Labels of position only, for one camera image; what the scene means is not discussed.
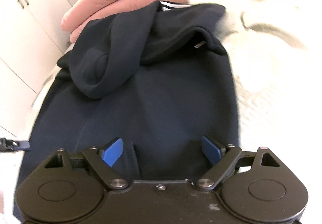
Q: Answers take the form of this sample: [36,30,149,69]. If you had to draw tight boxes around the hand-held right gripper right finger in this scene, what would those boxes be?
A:
[193,136,281,190]

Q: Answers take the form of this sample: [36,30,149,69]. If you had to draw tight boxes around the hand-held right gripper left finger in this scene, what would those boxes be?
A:
[42,137,129,190]

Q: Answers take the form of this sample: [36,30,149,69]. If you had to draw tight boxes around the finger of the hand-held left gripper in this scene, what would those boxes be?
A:
[0,138,30,152]

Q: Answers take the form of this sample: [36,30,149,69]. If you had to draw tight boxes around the navy striped hoodie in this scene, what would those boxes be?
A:
[12,0,242,224]

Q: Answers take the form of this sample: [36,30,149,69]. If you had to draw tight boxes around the floral quilted bedspread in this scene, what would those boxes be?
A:
[0,0,322,224]

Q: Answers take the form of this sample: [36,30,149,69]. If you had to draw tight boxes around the white wardrobe doors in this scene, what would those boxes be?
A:
[0,0,94,139]

